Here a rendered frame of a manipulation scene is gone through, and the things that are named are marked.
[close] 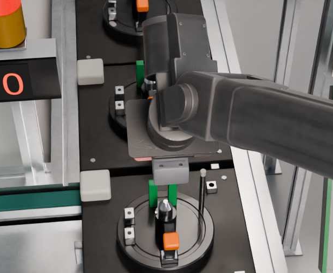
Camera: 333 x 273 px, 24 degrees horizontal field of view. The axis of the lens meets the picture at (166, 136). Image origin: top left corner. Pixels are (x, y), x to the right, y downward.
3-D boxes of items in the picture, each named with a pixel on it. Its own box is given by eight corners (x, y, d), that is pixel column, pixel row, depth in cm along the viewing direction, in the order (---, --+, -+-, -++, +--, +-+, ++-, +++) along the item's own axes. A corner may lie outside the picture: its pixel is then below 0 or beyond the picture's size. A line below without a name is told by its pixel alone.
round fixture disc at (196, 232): (220, 273, 110) (221, 265, 108) (119, 281, 109) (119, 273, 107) (207, 194, 119) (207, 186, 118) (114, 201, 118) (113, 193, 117)
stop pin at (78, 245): (84, 264, 116) (82, 248, 113) (76, 264, 116) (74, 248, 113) (84, 255, 117) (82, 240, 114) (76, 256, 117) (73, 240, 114)
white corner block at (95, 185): (111, 207, 120) (110, 190, 117) (82, 209, 120) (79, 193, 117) (110, 183, 123) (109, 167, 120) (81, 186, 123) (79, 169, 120)
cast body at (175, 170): (189, 183, 98) (189, 144, 93) (154, 186, 98) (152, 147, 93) (182, 136, 104) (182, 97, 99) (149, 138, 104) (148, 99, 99)
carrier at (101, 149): (232, 168, 125) (237, 112, 116) (80, 179, 124) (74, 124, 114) (212, 66, 142) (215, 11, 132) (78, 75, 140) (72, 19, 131)
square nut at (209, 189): (217, 192, 119) (217, 188, 119) (206, 193, 119) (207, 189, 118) (215, 184, 120) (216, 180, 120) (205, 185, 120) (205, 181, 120)
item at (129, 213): (135, 224, 113) (135, 218, 112) (124, 225, 113) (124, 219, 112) (134, 213, 114) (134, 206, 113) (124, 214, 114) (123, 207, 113)
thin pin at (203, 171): (204, 210, 114) (206, 172, 108) (198, 210, 114) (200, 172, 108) (203, 206, 115) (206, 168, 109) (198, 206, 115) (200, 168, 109)
